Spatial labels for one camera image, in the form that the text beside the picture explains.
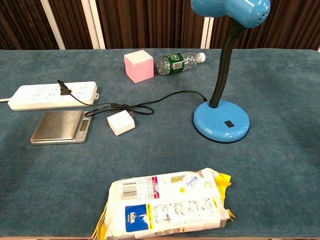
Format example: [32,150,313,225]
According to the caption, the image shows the blue gooseneck desk lamp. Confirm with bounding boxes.
[190,0,272,144]

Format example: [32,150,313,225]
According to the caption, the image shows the white power strip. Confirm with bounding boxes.
[7,81,100,112]

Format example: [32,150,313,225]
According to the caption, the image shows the blue-grey table cloth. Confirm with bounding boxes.
[0,48,320,239]

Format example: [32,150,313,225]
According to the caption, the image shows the white charger adapter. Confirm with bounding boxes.
[106,109,137,137]

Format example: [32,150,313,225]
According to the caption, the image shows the pink foam cube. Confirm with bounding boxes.
[123,49,155,84]

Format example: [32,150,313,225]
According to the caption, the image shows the clear plastic water bottle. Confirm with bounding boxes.
[155,52,207,77]

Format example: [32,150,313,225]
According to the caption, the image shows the white wet wipes package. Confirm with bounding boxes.
[91,167,237,240]

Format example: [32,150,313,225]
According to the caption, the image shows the dark brown curtain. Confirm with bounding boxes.
[0,0,320,51]

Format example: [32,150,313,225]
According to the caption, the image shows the silver digital kitchen scale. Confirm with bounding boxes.
[30,110,93,146]

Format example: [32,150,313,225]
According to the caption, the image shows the white upright frame post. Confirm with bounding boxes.
[199,16,215,50]

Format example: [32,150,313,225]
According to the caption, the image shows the black power cable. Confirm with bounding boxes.
[57,79,208,118]

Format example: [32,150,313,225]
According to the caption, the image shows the white double frame post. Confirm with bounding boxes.
[81,0,106,50]

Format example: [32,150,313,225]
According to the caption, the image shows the white slanted frame post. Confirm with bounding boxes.
[39,0,67,50]

